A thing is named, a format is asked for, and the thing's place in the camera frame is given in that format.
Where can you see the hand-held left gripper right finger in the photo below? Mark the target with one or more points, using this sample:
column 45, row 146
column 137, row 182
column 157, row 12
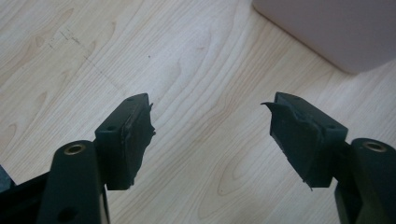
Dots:
column 306, row 140

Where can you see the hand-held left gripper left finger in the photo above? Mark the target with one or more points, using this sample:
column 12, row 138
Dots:
column 123, row 146

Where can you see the pale pink box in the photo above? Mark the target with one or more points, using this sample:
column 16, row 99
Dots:
column 339, row 28

